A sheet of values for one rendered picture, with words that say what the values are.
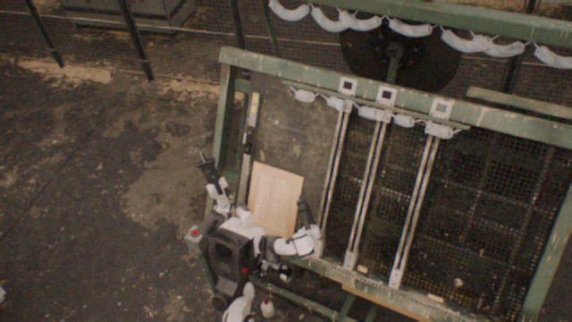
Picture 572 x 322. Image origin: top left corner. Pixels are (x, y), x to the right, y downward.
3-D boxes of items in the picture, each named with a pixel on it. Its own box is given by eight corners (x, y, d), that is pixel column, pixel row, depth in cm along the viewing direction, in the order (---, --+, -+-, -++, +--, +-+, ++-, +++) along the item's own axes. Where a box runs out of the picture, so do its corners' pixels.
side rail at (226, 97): (214, 207, 362) (205, 212, 352) (231, 61, 326) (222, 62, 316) (220, 209, 359) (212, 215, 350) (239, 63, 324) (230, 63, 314)
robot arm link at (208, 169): (196, 159, 298) (203, 173, 304) (194, 168, 290) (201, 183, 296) (214, 154, 296) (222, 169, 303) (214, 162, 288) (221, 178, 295)
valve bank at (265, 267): (227, 270, 355) (221, 252, 338) (237, 255, 364) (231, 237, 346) (287, 297, 336) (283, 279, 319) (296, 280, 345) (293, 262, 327)
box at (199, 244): (189, 250, 349) (183, 236, 336) (198, 238, 356) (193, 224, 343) (203, 257, 344) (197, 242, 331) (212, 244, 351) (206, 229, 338)
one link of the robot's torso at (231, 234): (246, 298, 277) (250, 247, 261) (197, 275, 290) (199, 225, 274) (271, 270, 301) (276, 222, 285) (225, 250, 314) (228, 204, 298)
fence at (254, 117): (237, 221, 347) (234, 223, 344) (256, 91, 316) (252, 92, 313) (243, 223, 345) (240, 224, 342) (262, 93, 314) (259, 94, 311)
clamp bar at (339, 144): (311, 249, 324) (296, 264, 303) (347, 75, 285) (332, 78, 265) (325, 255, 320) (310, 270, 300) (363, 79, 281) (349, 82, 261)
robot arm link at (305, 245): (312, 226, 271) (311, 233, 251) (318, 243, 271) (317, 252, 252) (294, 232, 272) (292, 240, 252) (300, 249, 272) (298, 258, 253)
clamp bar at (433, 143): (388, 280, 304) (377, 298, 283) (437, 96, 265) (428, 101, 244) (403, 285, 300) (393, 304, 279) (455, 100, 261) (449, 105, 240)
